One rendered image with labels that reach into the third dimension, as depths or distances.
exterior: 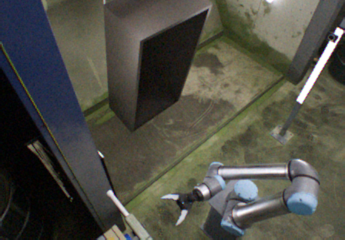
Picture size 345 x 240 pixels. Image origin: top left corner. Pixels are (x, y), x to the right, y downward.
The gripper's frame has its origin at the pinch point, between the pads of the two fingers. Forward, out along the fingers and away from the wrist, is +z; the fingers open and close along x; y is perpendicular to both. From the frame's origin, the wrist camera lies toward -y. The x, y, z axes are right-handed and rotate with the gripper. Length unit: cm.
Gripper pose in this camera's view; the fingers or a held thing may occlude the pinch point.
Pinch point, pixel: (168, 211)
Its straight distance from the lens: 149.5
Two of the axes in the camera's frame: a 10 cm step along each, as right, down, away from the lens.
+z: -8.4, 3.3, -4.4
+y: -2.3, 5.2, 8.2
